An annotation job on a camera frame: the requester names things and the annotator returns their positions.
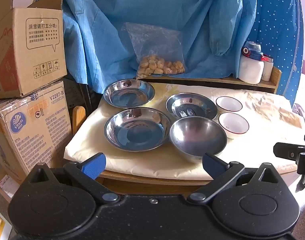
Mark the black plastic crate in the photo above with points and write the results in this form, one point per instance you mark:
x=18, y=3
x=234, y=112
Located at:
x=76, y=92

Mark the blue striped garment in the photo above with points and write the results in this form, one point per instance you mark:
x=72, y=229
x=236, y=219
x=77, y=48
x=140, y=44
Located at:
x=142, y=10

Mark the wide rimmed stainless steel plate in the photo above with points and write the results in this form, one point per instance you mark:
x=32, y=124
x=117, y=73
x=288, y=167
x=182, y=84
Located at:
x=205, y=105

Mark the wooden chair back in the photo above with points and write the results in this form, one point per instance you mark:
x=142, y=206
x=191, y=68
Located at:
x=78, y=117

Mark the small labelled cardboard box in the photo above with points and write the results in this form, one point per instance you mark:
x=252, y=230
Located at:
x=3, y=187

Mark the white bottle with blue lid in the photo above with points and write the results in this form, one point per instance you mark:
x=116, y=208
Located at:
x=250, y=67

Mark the open brown cardboard box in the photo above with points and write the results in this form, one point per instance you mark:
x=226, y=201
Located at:
x=25, y=55

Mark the cardboard box with blue logo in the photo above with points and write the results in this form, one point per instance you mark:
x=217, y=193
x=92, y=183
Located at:
x=35, y=130

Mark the clear plastic bag of snacks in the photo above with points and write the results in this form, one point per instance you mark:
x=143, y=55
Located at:
x=158, y=63

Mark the small white cup container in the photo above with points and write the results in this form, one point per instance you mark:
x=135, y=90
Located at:
x=267, y=68

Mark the cream floral table cover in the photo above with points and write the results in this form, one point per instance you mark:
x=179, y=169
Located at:
x=262, y=110

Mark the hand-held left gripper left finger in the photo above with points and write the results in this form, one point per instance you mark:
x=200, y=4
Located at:
x=95, y=165

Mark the white bowl with red rim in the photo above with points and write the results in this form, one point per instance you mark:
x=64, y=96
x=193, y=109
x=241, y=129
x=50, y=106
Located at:
x=233, y=122
x=228, y=104

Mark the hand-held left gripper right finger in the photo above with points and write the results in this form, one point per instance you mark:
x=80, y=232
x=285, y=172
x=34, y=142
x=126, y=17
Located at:
x=212, y=165

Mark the deep stainless steel bowl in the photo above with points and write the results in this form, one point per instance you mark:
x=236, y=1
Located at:
x=195, y=137

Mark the blue polka dot cloth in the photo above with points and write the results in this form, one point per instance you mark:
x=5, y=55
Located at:
x=275, y=17

